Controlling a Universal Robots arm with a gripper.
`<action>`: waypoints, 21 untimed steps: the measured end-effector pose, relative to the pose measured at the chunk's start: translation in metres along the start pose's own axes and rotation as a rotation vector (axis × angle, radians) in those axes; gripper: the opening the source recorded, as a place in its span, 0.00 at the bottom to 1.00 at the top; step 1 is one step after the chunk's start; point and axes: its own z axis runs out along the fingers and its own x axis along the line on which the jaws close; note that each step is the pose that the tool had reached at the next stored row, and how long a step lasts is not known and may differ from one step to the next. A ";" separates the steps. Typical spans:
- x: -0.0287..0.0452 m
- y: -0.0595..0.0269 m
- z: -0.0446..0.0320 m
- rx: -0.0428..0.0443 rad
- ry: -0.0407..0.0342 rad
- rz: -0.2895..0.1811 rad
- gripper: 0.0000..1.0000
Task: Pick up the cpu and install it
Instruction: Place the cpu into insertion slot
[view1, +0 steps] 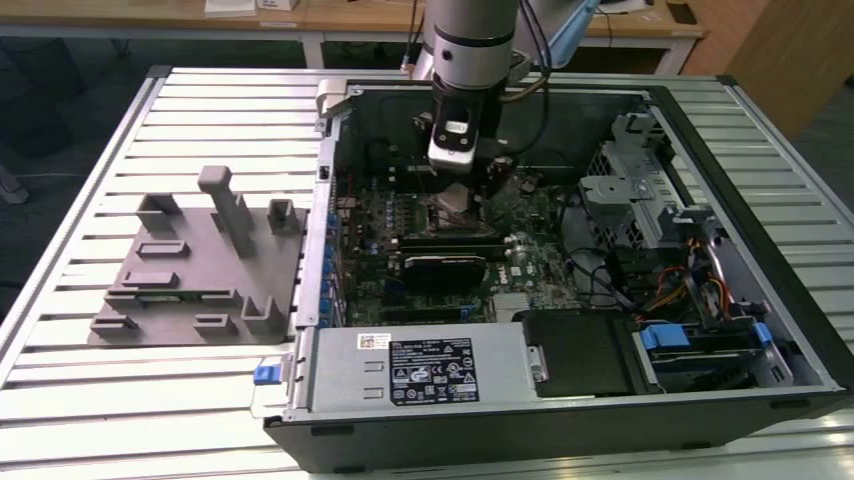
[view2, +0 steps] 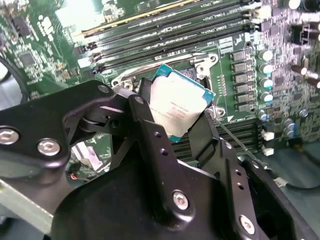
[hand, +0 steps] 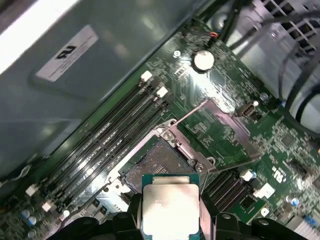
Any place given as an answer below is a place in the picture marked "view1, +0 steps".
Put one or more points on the black PC case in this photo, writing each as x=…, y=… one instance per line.
x=468, y=445

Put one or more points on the silver disk bay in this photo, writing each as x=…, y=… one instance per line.
x=781, y=370

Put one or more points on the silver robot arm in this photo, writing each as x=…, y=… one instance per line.
x=468, y=50

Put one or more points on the grey parts rack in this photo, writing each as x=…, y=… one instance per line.
x=201, y=310

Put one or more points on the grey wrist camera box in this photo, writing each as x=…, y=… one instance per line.
x=522, y=62

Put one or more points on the silver heatsink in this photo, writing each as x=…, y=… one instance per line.
x=510, y=306

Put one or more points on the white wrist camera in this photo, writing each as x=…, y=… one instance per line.
x=450, y=162

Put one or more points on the green RAM stick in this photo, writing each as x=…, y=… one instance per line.
x=167, y=298

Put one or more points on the hard disk in blue carrier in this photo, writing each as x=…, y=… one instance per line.
x=668, y=340

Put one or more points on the wooden cabinet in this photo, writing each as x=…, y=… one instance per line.
x=788, y=50

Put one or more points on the silver CPU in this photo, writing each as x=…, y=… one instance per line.
x=457, y=197

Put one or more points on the silver power supply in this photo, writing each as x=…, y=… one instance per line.
x=347, y=370

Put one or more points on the black office chair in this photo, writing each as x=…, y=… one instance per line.
x=41, y=100

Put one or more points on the grey metal foot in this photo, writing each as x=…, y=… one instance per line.
x=10, y=185

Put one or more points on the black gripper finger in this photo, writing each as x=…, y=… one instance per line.
x=484, y=205

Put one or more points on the small white box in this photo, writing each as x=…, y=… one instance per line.
x=277, y=4

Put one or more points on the green motherboard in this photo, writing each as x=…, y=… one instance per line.
x=541, y=260

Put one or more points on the blue plastic clip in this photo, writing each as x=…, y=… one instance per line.
x=762, y=340

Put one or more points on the silver drive cage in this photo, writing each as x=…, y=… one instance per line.
x=614, y=192

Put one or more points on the blue case latch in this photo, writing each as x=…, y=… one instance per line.
x=266, y=376

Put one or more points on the black plastic shroud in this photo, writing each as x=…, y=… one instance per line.
x=581, y=350

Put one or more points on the wooden desk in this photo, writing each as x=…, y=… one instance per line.
x=134, y=20

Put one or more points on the black graphics card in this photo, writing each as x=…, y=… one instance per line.
x=444, y=275

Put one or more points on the black phone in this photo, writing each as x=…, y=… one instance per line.
x=682, y=13

